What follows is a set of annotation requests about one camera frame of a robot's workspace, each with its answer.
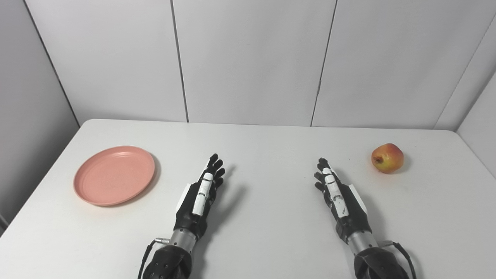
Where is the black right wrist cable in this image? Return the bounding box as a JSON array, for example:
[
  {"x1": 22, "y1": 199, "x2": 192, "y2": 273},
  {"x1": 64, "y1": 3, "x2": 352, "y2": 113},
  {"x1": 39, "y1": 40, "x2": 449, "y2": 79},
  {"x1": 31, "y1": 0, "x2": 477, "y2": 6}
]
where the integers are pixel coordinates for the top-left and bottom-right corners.
[{"x1": 377, "y1": 240, "x2": 417, "y2": 279}]

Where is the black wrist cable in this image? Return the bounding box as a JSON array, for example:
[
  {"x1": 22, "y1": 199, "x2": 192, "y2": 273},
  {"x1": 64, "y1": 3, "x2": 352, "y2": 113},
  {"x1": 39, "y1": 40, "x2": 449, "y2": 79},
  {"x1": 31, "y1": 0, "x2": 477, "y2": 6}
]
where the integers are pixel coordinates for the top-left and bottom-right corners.
[
  {"x1": 377, "y1": 240, "x2": 417, "y2": 279},
  {"x1": 137, "y1": 238, "x2": 171, "y2": 279}
]

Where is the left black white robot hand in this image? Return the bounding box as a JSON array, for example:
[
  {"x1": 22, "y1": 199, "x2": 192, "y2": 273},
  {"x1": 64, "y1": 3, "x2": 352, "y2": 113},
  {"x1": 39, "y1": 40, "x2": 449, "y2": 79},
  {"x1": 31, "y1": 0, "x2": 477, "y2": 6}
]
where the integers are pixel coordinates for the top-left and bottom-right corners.
[{"x1": 174, "y1": 153, "x2": 226, "y2": 241}]

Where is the pink round plate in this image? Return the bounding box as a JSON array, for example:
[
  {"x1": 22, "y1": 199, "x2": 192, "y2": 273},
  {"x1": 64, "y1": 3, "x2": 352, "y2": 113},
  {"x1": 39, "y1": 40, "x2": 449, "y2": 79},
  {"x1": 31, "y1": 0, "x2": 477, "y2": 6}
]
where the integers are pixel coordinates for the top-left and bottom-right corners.
[{"x1": 73, "y1": 146, "x2": 156, "y2": 207}]

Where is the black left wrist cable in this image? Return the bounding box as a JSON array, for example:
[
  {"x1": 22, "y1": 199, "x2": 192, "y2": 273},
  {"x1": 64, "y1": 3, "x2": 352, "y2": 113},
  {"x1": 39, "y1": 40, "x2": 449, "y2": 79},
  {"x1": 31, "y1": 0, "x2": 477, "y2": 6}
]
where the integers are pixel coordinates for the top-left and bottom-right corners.
[{"x1": 137, "y1": 238, "x2": 171, "y2": 279}]

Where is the red yellow apple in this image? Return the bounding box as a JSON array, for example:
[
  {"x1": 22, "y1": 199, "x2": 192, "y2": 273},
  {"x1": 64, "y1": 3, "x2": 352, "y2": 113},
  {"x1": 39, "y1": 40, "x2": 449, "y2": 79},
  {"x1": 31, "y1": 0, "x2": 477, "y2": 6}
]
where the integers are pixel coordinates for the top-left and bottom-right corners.
[{"x1": 371, "y1": 143, "x2": 405, "y2": 174}]

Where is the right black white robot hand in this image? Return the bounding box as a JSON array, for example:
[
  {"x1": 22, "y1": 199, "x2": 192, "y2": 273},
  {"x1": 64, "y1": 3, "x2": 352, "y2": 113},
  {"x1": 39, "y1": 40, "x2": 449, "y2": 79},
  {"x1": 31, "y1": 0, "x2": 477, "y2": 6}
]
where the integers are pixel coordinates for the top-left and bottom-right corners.
[{"x1": 314, "y1": 157, "x2": 373, "y2": 244}]

